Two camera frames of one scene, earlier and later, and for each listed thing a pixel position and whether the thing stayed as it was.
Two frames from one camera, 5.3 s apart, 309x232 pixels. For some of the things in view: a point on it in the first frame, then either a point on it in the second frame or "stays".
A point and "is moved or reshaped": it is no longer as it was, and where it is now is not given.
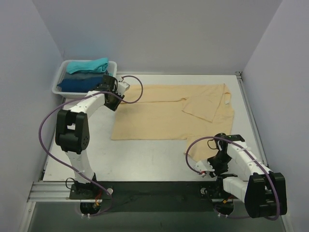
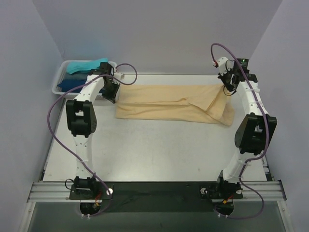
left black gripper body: [112, 103] to [111, 89]
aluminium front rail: [49, 191] stays
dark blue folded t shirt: [79, 85] stays
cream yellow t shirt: [196, 112] is moved or reshaped
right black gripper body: [215, 163] to [227, 80]
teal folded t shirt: [98, 65] stays
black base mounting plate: [148, 196] stays
